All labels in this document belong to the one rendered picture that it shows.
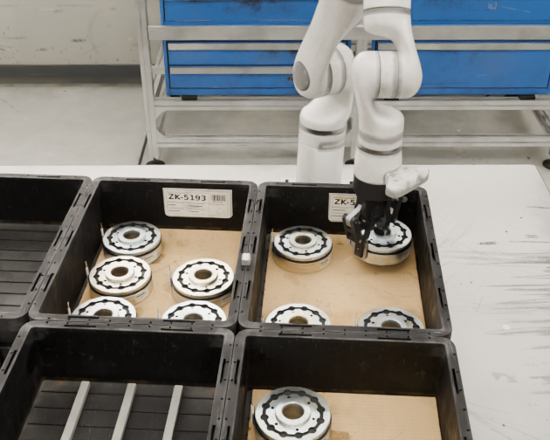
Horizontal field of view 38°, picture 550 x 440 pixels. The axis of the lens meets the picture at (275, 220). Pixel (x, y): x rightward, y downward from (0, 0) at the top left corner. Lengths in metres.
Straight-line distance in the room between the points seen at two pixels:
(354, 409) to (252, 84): 2.20
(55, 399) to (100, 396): 0.06
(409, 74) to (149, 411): 0.61
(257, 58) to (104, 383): 2.13
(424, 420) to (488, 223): 0.74
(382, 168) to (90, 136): 2.55
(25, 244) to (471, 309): 0.83
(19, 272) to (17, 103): 2.69
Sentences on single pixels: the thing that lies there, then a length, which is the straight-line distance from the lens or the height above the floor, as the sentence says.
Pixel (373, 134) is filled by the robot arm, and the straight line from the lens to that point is 1.24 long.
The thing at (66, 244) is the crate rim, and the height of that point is 0.92.
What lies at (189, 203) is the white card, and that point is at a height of 0.89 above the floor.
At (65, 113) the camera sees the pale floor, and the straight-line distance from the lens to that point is 3.95.
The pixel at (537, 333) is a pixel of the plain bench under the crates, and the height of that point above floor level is 0.70.
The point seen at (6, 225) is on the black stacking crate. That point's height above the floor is 0.83.
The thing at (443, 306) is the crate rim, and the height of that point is 0.93.
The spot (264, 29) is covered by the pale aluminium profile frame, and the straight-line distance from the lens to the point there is 3.09.
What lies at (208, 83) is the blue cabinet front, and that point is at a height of 0.37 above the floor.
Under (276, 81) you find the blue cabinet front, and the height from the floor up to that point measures 0.38.
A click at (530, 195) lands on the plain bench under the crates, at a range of 1.94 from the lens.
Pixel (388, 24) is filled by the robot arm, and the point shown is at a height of 1.27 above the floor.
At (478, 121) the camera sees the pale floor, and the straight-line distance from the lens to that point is 3.85.
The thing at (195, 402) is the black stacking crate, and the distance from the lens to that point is 1.18.
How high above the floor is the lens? 1.67
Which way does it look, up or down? 34 degrees down
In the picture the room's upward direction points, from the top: straight up
